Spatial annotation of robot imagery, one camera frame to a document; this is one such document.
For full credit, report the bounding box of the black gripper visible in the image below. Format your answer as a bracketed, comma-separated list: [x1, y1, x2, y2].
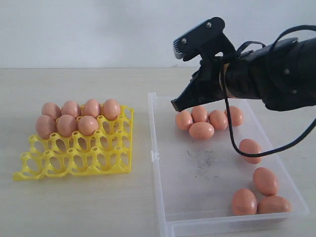
[171, 39, 316, 112]

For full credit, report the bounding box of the yellow plastic egg tray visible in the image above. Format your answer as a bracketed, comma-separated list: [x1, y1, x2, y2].
[12, 105, 134, 181]

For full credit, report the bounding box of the clear plastic container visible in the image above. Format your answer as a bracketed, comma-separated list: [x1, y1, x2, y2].
[148, 93, 309, 237]

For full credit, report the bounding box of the black camera cable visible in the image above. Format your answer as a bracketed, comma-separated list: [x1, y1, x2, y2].
[217, 24, 316, 158]

